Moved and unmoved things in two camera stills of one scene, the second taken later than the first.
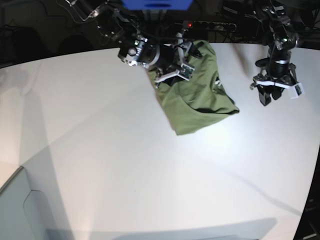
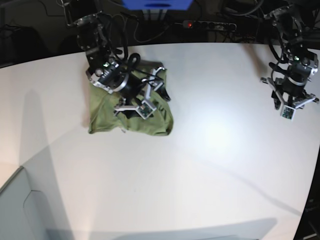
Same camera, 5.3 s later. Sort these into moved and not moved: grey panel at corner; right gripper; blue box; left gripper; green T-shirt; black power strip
Moved: left gripper; right gripper; green T-shirt
Not moved: blue box; grey panel at corner; black power strip
